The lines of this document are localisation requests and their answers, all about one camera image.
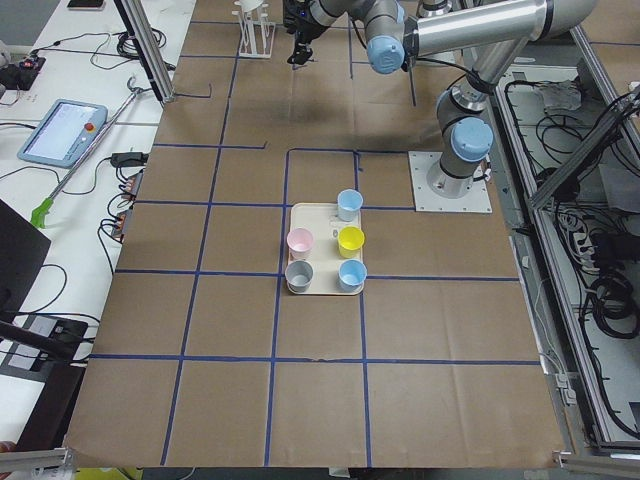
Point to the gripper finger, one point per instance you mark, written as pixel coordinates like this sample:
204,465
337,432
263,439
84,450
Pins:
305,53

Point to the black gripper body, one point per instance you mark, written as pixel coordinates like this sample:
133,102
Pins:
309,30

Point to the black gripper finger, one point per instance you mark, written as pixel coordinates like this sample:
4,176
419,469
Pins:
296,58

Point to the light blue cup top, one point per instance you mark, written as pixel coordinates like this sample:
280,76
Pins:
349,203

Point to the light blue cup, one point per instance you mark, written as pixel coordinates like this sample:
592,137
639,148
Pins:
352,274
349,203

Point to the white ikea cup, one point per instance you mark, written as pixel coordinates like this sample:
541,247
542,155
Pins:
249,5

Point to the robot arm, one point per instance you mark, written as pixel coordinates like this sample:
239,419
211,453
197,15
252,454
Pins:
467,139
394,39

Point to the pink cup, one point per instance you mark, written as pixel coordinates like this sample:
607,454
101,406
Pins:
300,242

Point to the yellow cup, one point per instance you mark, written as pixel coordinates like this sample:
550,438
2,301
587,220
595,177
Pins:
351,239

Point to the grey cup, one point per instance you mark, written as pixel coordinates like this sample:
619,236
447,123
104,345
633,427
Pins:
299,275

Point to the light blue cup bottom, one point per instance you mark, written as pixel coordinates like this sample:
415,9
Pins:
352,274

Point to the cream serving tray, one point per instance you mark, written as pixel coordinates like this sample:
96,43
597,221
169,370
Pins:
322,220

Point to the black power adapter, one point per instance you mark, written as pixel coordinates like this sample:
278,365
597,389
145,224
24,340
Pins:
128,159

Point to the blue teach pendant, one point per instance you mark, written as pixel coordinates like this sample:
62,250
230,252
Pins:
64,133

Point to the reacher grabber tool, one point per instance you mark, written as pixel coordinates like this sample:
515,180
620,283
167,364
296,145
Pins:
39,213

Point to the black monitor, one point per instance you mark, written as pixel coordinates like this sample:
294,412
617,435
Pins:
23,252

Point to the white wire cup rack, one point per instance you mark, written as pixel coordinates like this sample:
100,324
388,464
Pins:
257,32

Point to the aluminium frame post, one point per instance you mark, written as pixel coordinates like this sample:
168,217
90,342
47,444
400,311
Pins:
138,27

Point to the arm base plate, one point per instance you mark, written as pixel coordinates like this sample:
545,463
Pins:
436,192

